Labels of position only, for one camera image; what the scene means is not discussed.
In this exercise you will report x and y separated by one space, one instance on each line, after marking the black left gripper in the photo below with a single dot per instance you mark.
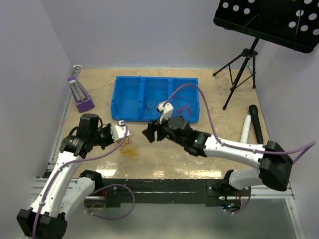
107 128

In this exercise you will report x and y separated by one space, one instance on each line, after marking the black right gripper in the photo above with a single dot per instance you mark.
150 131

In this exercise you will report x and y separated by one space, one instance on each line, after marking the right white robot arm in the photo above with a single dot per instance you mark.
268 164

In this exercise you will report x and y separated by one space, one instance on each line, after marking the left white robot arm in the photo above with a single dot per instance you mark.
47 216

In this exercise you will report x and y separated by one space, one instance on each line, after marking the blue three-compartment bin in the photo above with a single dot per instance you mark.
135 98

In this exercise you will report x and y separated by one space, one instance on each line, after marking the purple metronome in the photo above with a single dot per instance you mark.
81 97

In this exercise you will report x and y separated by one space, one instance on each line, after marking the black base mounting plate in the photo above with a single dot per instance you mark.
207 192

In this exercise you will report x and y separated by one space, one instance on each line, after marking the white plastic tube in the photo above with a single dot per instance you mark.
245 129

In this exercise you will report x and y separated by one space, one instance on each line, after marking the black microphone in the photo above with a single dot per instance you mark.
253 111

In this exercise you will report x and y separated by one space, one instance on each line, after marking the black music stand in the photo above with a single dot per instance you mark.
293 24

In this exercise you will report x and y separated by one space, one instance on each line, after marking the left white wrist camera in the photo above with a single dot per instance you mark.
119 130

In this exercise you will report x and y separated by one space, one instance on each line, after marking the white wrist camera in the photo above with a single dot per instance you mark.
165 110
119 130

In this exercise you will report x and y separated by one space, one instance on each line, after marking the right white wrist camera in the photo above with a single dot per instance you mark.
165 110

